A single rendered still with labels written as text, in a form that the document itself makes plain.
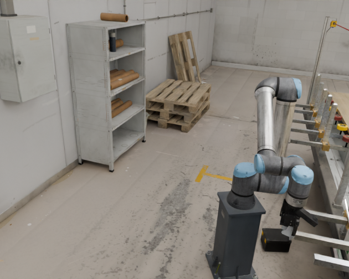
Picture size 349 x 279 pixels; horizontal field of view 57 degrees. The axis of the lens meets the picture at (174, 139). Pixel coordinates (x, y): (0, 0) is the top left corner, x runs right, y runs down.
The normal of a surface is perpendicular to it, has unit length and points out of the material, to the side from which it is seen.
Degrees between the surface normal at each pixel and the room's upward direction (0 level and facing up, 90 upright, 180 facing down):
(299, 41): 90
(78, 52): 90
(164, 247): 0
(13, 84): 90
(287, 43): 90
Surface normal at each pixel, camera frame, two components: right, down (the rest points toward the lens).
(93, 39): -0.34, 0.38
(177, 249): 0.04, -0.91
